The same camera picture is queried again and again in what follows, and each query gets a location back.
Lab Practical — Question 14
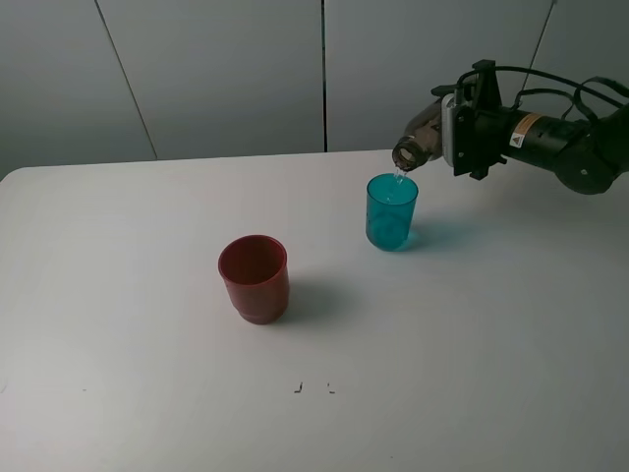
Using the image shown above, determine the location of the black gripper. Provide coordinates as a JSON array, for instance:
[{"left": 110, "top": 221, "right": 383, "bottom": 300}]
[{"left": 430, "top": 84, "right": 588, "bottom": 181}]

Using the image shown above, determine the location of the smoky transparent water bottle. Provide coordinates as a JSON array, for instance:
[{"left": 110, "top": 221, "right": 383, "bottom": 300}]
[{"left": 392, "top": 93, "right": 456, "bottom": 172}]

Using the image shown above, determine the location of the teal transparent plastic cup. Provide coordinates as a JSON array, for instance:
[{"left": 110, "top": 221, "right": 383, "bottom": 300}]
[{"left": 366, "top": 173, "right": 419, "bottom": 251}]

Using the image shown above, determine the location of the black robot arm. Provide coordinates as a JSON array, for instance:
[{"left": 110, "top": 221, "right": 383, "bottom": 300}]
[{"left": 431, "top": 86, "right": 628, "bottom": 195}]

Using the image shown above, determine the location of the red plastic cup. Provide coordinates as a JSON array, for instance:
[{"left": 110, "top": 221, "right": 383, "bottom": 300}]
[{"left": 217, "top": 235, "right": 290, "bottom": 325}]

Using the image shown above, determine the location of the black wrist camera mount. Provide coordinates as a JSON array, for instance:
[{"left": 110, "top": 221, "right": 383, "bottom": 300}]
[{"left": 454, "top": 60, "right": 502, "bottom": 111}]

